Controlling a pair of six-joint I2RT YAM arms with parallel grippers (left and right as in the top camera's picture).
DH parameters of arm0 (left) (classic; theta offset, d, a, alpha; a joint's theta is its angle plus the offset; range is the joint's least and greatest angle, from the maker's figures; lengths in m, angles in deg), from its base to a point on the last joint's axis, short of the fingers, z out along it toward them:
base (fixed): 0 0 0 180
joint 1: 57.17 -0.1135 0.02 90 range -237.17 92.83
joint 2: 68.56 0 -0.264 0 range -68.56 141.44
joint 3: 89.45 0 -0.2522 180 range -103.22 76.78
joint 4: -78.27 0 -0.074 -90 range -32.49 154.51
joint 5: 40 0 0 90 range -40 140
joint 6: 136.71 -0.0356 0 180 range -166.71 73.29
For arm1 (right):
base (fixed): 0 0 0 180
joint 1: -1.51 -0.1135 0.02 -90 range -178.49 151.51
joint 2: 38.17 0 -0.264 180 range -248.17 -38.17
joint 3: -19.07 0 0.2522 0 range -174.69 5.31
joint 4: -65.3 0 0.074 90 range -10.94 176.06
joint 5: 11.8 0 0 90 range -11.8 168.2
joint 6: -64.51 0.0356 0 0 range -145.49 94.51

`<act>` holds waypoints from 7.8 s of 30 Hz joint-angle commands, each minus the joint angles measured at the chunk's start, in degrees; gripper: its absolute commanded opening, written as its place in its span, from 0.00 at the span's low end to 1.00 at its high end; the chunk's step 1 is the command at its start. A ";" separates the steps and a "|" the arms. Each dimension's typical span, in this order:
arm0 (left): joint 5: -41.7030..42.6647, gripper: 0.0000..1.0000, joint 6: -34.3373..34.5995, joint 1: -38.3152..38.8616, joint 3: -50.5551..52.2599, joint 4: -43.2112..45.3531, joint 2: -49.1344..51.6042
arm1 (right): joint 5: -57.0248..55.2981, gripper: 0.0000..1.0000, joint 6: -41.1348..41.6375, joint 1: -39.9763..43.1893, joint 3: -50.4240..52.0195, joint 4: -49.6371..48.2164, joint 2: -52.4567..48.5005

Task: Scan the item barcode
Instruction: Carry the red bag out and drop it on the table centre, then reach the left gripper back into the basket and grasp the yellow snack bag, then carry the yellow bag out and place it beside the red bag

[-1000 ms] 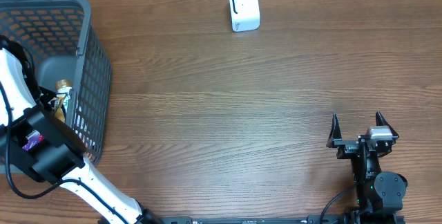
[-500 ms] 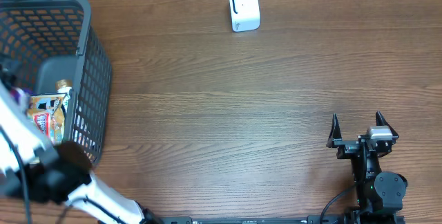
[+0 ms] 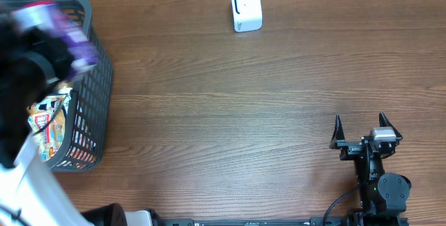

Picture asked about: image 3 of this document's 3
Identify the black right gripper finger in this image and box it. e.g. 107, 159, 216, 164
332, 114, 345, 141
379, 112, 403, 138

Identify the grey plastic mesh basket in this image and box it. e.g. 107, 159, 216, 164
1, 0, 113, 172

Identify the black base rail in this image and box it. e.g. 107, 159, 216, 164
149, 209, 349, 226

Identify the yellow wet wipes pack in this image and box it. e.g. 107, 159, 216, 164
27, 82, 72, 162

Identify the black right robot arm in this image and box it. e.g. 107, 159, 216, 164
322, 112, 412, 226

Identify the white barcode scanner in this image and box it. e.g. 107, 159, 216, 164
231, 0, 263, 33

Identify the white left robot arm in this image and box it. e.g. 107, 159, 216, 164
1, 20, 96, 225

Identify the red purple pad pack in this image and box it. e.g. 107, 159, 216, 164
11, 0, 99, 81

